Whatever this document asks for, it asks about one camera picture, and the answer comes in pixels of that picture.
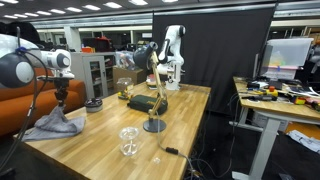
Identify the grey ribbed towel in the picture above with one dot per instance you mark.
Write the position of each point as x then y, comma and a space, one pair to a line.
55, 126

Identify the wooden desk with white legs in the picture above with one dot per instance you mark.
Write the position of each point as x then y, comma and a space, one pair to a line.
270, 106

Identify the white papers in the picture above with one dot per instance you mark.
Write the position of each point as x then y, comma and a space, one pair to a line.
305, 140

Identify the small clear plastic piece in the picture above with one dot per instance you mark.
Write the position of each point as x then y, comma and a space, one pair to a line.
156, 160

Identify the grey cabinet with glass door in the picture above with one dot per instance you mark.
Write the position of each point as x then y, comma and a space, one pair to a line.
95, 75

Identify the light grey wrist camera box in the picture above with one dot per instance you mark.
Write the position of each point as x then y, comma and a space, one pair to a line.
56, 76

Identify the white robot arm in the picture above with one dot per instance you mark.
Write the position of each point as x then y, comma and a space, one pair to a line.
173, 36

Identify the orange sofa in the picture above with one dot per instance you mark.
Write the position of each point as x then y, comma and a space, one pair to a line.
20, 106

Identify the dark green zip case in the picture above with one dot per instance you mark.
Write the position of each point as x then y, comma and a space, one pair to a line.
143, 103

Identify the clear glass jar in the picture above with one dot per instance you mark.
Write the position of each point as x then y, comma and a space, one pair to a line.
129, 141

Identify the clear plastic storage bin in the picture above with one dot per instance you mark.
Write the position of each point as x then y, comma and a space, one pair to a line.
286, 55

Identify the black backdrop curtain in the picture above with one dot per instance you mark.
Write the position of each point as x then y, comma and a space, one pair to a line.
216, 56

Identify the wooden desk lamp grey base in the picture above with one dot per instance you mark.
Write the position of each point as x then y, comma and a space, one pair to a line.
155, 125

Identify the brown cardboard box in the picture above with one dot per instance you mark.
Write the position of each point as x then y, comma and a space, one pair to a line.
128, 75

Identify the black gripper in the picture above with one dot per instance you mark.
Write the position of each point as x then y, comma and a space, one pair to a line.
61, 88

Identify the clear bag of items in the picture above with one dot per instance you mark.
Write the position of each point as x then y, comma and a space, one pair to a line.
124, 60

